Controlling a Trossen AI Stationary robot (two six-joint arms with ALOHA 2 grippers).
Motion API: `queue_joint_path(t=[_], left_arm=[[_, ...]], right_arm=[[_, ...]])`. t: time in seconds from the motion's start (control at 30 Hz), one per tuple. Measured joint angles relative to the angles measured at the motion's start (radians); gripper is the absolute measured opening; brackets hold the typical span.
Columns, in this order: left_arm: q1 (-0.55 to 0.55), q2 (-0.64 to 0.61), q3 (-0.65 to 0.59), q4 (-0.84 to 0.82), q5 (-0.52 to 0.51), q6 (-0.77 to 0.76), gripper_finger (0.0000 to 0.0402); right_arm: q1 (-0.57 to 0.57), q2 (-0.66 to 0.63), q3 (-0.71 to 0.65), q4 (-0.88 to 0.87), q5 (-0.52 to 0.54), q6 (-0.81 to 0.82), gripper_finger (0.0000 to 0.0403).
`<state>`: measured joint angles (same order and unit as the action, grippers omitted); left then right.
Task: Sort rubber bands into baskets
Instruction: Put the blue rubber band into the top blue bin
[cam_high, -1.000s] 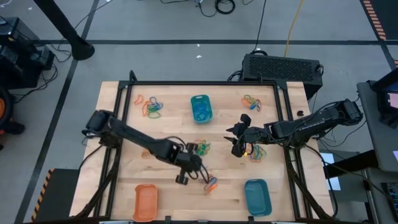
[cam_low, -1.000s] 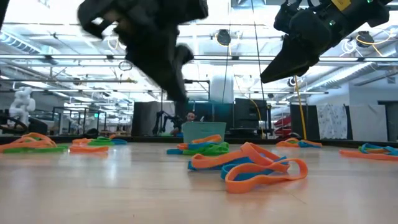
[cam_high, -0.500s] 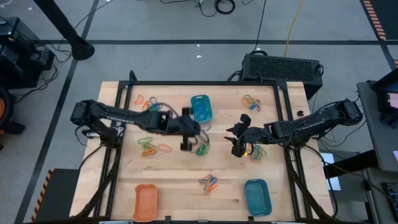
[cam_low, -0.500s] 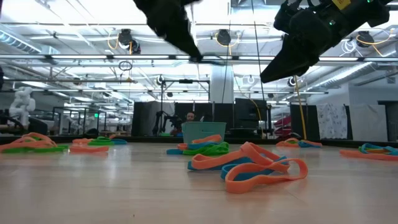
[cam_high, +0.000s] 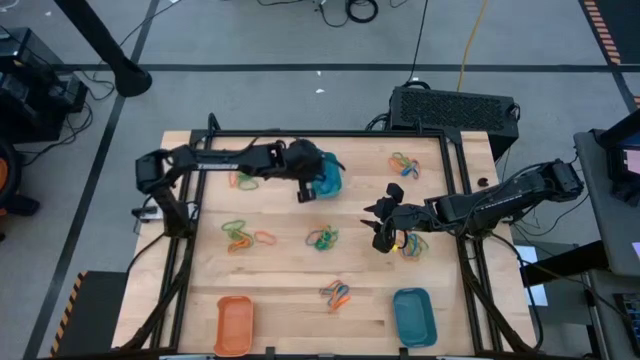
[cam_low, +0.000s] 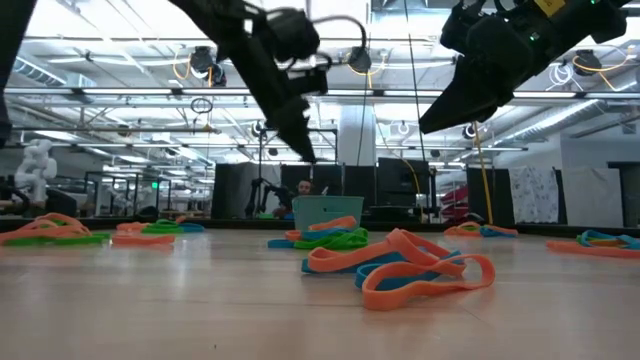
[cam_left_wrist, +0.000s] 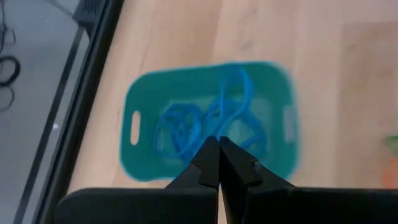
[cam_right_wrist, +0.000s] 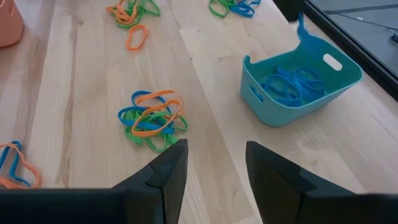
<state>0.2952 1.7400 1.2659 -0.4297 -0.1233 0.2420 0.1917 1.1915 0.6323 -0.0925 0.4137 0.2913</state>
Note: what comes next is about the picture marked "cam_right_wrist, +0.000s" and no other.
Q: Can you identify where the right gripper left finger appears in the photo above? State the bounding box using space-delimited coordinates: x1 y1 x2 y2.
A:
0 139 189 224

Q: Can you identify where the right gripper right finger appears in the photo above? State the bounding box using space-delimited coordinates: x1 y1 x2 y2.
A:
245 141 398 224

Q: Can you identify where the orange rubber band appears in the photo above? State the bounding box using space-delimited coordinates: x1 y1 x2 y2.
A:
105 0 139 26
135 89 185 121
131 99 184 138
0 176 22 190
125 24 149 52
0 142 42 190

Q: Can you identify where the orange plastic basket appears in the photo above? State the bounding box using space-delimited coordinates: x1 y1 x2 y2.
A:
0 0 25 49

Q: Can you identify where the light teal plastic basket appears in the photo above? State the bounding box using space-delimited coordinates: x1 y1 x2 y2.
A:
239 35 364 128

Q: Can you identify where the black metal table frame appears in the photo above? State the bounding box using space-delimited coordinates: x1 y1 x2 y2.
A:
272 0 398 102

